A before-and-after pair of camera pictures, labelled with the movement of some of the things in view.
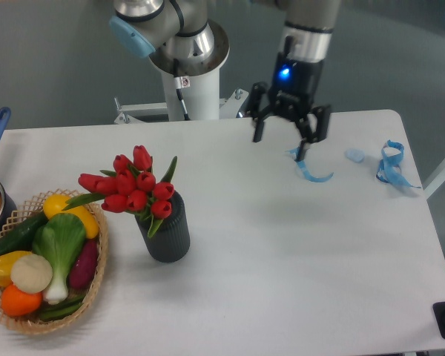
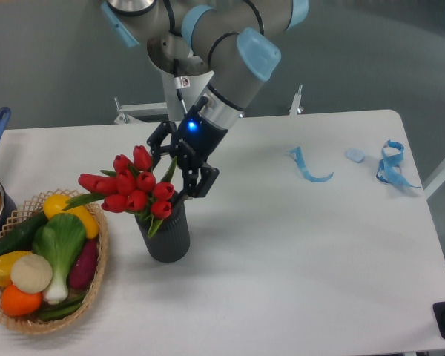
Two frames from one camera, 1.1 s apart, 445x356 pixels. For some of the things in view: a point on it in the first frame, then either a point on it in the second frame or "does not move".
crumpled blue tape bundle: (389, 170) does not move
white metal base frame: (230, 107) does not move
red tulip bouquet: (131, 187) does not move
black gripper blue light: (294, 87) to (196, 141)
